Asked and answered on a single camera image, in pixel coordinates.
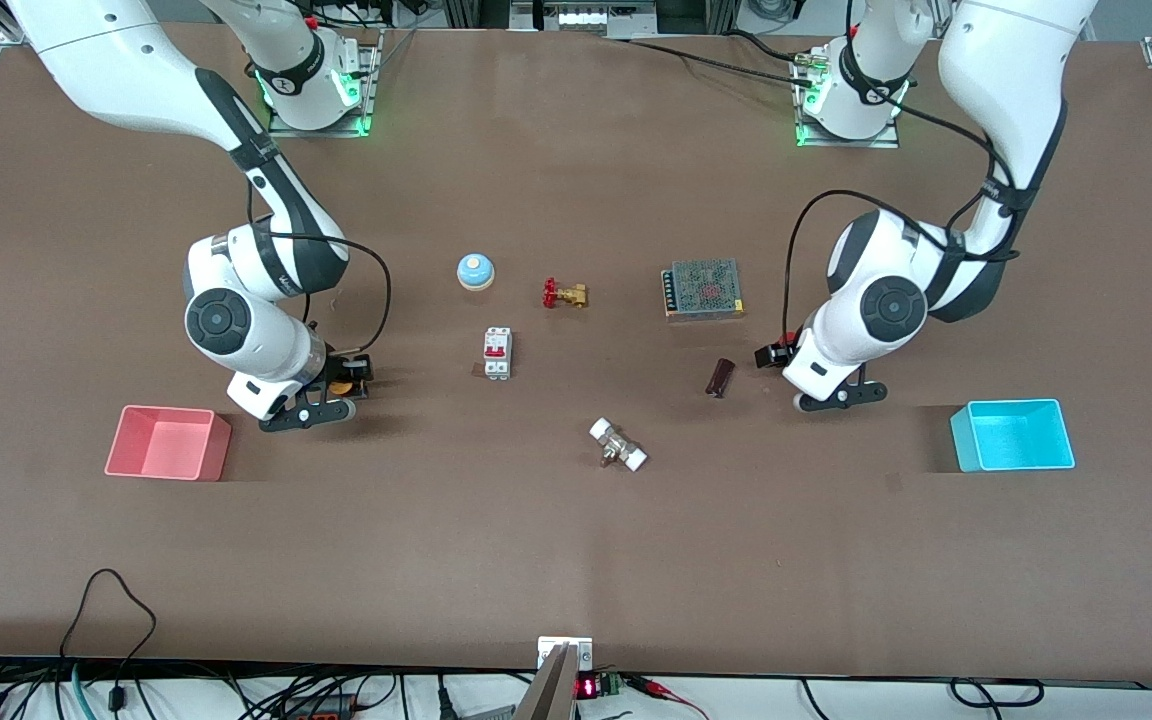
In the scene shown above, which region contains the pink plastic bin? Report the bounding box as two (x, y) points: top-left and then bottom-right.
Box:
(104, 405), (233, 483)

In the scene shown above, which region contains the metal mesh power supply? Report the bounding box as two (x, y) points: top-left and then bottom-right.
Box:
(661, 259), (747, 322)

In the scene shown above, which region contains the teal plastic bin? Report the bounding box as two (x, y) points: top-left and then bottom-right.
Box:
(949, 398), (1077, 474)

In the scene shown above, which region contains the black power strip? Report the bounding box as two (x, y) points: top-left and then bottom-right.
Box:
(276, 692), (377, 720)

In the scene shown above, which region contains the red clip lead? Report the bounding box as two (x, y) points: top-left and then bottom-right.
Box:
(626, 676), (709, 720)

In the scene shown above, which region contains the grey metal bar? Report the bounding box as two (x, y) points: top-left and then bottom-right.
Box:
(514, 644), (580, 720)

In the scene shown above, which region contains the white device with ports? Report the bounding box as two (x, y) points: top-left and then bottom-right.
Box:
(510, 0), (659, 37)

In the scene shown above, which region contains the white circuit breaker red switch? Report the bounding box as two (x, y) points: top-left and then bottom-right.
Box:
(482, 327), (514, 382)

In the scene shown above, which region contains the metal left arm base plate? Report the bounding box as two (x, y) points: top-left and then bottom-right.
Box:
(792, 45), (903, 151)

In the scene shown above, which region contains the black looped cable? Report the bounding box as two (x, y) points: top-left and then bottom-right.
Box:
(58, 568), (159, 713)

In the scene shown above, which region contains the silver metal bracket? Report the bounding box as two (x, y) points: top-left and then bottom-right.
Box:
(537, 636), (594, 672)

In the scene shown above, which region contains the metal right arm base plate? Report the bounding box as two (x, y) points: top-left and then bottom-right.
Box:
(264, 28), (385, 140)

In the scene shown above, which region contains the black coiled cable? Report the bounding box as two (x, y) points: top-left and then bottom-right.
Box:
(949, 677), (1046, 710)

